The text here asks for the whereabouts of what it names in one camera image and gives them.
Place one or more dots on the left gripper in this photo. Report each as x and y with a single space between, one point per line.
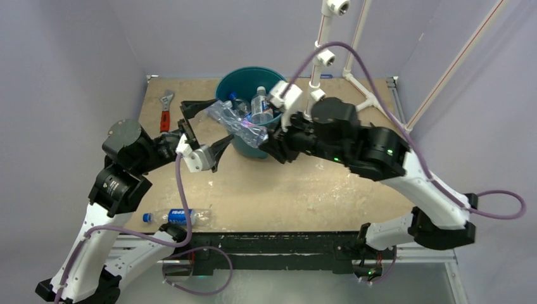
191 108

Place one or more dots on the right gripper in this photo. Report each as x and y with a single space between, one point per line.
278 142

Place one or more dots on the small clear bottle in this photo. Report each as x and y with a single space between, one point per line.
224 113

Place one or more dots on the Pepsi bottle blue cap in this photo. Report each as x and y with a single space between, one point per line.
242 106

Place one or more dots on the clear bottle blue-orange label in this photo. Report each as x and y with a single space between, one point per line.
261 111

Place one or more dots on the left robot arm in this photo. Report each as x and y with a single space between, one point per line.
87 276

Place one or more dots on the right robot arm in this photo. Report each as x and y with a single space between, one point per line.
438 221

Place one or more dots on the white PVC pipe stand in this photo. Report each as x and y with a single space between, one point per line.
330 9

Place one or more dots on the Pepsi bottle near base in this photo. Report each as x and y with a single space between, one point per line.
199 217

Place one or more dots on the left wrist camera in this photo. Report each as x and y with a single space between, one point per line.
197 160

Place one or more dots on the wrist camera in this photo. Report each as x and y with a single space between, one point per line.
286 98
197 160

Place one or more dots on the red handled adjustable wrench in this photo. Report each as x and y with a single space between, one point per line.
165 113

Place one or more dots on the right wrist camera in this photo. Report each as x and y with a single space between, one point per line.
286 98

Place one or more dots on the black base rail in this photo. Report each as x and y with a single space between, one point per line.
340 252

